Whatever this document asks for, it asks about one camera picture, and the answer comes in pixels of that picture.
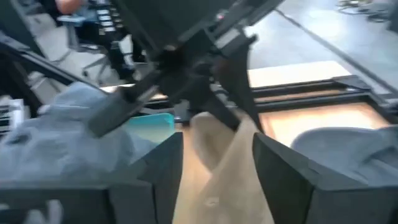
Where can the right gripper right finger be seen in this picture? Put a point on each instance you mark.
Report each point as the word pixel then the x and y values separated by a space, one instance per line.
pixel 289 193

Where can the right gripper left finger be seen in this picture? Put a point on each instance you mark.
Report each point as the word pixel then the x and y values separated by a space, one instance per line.
pixel 155 186

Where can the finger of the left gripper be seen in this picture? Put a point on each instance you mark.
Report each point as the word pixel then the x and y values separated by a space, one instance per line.
pixel 239 87
pixel 208 105

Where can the green plastic bin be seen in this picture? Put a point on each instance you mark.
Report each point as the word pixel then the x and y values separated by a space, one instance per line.
pixel 152 127

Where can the tan baseball cap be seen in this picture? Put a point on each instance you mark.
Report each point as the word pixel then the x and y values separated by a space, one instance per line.
pixel 224 186

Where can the grey clothes pile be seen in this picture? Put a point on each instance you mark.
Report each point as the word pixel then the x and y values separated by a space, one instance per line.
pixel 62 155

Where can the black rack with white labels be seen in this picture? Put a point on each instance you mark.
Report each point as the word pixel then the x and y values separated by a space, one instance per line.
pixel 115 46

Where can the person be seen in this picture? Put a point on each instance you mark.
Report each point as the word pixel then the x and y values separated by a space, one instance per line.
pixel 70 6

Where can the white shelf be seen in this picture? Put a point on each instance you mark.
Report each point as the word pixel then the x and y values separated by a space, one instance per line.
pixel 12 115

